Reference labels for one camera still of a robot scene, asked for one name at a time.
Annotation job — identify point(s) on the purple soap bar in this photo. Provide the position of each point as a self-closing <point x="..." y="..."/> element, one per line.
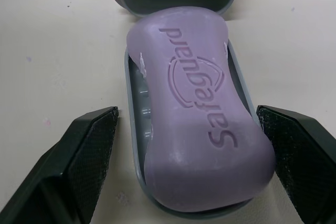
<point x="189" y="119"/>

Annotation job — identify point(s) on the grey soap case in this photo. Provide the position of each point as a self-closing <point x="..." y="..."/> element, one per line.
<point x="183" y="58"/>

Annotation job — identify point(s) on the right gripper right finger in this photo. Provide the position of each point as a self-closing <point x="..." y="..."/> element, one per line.
<point x="296" y="161"/>

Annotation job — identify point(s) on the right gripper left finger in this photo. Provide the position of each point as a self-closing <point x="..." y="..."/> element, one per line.
<point x="65" y="171"/>

